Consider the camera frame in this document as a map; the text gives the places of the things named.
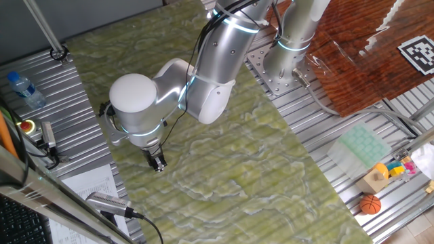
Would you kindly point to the orange toy ball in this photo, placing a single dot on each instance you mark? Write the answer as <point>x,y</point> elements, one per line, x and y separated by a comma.
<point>383,169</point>

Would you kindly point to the white cloth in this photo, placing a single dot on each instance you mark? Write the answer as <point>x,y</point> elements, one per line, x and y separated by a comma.
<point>425,159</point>

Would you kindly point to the silver depth camera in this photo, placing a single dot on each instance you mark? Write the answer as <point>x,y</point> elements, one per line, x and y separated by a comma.
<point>108,201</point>
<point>48,133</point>

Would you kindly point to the printed paper sheet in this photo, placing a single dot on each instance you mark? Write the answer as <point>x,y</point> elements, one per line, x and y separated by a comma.
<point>91,184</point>

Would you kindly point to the translucent plastic tray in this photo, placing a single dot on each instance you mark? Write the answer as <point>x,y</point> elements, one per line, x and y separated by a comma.
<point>359,149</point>

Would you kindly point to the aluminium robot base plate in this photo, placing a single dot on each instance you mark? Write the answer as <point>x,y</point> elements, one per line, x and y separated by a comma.
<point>259,67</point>

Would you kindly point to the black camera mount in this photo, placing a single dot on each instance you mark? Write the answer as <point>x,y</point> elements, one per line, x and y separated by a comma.
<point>52,154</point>

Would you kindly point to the green marble pattern mat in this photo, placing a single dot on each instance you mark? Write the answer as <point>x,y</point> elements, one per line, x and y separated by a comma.
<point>237,169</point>

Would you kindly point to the teal toy block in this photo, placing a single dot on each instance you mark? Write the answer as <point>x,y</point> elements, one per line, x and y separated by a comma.
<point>394,165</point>

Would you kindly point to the brown wood-grain board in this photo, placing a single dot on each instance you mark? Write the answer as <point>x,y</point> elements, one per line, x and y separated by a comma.
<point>356,78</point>

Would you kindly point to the black keyboard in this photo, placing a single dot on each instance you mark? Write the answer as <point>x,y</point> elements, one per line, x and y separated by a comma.
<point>17,227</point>

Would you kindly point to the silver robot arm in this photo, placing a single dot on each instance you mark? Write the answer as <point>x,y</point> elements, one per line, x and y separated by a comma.
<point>220,57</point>

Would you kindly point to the yellow toy block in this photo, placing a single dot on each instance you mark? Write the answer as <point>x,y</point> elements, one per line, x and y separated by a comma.
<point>430,187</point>
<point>396,171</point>

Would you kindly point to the orange tube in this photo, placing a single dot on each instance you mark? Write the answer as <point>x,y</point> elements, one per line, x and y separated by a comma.
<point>6,135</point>

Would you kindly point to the small tan toy block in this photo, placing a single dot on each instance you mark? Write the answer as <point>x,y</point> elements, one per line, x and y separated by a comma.
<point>405,159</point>

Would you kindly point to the thin metal pole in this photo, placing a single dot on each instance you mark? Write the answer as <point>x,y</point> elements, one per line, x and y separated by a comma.
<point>44,30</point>

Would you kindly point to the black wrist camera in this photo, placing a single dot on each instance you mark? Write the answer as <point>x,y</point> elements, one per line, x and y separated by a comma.
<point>103,109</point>

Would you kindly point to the pink toy block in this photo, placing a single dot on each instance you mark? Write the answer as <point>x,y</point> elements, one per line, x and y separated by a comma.
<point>410,167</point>

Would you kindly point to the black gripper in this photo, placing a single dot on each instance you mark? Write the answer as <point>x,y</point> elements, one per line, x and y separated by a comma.
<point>152,152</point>

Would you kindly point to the silver camera bracket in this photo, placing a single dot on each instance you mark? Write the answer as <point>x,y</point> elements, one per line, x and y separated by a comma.
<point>114,136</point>

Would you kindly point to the red emergency stop button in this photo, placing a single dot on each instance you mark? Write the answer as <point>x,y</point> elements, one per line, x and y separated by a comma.
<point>25,126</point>

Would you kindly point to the clear plastic water bottle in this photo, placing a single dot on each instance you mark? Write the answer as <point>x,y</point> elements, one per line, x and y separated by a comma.
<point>28,93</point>

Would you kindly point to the black white marker tag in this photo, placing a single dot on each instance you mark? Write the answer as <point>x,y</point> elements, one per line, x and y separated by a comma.
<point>418,51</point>

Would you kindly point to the aluminium frame bar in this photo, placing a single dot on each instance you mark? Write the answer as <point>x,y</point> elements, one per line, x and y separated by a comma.
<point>424,110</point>
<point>34,189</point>

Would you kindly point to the small toy basketball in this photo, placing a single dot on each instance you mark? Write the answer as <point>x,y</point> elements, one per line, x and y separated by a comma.
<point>370,204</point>

